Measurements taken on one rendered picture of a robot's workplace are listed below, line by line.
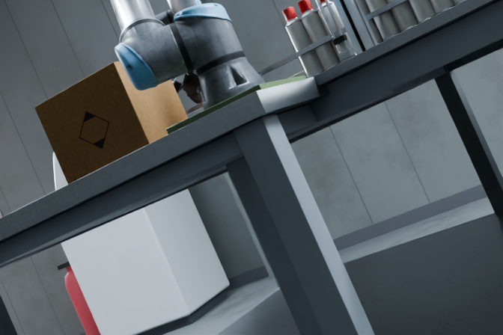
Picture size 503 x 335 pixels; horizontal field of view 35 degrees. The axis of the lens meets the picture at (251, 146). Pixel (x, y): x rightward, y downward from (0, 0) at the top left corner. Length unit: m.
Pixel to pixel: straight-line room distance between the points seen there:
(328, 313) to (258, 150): 0.29
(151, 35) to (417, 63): 0.62
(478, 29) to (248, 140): 0.44
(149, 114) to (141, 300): 3.06
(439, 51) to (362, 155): 3.69
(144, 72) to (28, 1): 4.60
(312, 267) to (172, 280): 3.66
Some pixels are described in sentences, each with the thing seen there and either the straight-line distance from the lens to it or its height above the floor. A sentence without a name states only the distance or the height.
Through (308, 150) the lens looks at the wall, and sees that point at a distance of 5.26.
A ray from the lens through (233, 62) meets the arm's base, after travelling 1.77.
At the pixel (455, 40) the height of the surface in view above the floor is 0.78.
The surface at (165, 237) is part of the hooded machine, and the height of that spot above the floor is 0.55.
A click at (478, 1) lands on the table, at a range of 1.40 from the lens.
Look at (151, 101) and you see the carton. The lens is 2.19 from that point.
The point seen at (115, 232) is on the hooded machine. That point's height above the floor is 0.70.
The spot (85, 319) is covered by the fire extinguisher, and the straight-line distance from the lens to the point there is 6.10.
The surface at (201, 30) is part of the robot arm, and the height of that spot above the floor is 1.04.
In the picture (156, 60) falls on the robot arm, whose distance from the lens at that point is 1.78.
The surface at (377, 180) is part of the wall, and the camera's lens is 5.14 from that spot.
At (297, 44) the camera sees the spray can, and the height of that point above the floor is 0.98.
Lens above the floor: 0.72
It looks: 1 degrees up
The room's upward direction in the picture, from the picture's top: 24 degrees counter-clockwise
